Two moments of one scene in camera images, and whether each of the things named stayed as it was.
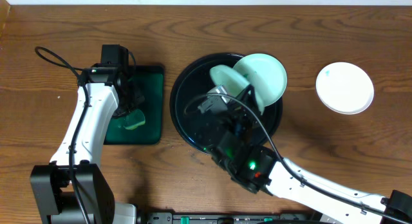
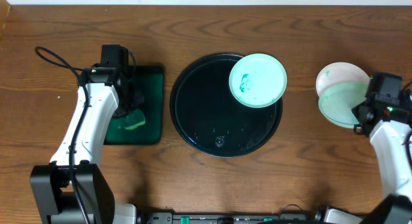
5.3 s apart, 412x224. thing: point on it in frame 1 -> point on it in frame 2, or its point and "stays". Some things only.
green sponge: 134,119 stays
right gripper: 245,111 -> 356,108
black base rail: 228,217 stays
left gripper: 129,105 stays
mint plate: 266,75 stays
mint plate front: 232,81 -> 336,102
